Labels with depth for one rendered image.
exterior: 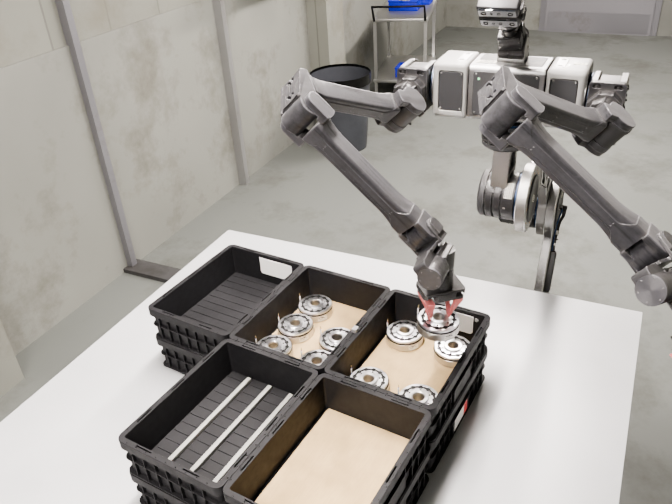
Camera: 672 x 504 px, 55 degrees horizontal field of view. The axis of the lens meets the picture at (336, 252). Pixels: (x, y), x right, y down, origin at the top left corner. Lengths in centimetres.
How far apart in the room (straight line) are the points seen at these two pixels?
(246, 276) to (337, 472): 88
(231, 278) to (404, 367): 72
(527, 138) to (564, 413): 87
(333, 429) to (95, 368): 87
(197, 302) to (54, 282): 163
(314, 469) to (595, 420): 78
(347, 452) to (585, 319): 99
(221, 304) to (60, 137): 170
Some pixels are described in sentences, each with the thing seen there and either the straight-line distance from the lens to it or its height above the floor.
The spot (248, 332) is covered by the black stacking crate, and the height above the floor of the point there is 90.
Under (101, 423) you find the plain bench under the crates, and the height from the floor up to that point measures 70.
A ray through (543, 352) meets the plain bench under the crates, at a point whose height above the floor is 70.
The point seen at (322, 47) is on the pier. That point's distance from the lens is 553.
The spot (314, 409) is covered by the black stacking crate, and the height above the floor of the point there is 86.
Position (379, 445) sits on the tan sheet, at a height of 83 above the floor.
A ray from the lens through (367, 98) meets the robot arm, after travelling 162.
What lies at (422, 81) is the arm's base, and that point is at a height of 148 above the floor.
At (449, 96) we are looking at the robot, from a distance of 184.
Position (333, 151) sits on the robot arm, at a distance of 142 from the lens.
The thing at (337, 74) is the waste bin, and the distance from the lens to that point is 537.
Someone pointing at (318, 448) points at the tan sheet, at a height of 83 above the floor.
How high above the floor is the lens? 201
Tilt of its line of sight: 31 degrees down
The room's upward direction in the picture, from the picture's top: 4 degrees counter-clockwise
